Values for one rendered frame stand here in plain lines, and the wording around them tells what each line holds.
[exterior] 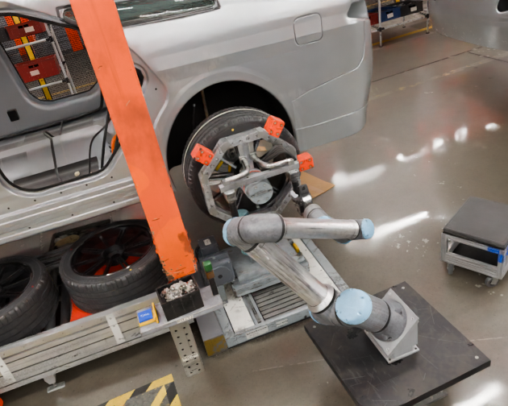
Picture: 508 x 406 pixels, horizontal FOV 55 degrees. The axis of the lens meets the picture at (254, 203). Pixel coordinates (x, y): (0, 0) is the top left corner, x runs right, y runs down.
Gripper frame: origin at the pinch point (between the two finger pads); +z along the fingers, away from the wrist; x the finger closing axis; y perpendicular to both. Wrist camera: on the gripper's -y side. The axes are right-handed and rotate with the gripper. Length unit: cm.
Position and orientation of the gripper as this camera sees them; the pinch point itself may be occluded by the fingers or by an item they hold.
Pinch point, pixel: (295, 189)
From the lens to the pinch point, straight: 253.9
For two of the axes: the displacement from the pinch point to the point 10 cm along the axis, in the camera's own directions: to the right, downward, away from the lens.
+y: 1.8, 8.3, 5.2
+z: -3.1, -4.6, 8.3
